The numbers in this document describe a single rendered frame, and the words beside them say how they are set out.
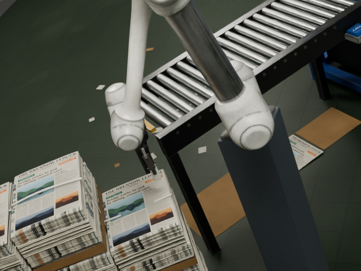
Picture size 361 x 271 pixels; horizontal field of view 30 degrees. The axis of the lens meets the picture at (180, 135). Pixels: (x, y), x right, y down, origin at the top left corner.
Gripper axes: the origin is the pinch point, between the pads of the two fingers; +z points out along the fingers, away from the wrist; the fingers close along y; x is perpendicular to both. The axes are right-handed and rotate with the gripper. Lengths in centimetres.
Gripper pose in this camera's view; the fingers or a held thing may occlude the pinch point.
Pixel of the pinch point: (154, 172)
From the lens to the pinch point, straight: 261.4
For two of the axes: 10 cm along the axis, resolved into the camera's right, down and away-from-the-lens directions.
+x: 9.2, -3.8, -0.2
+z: 3.3, 7.6, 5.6
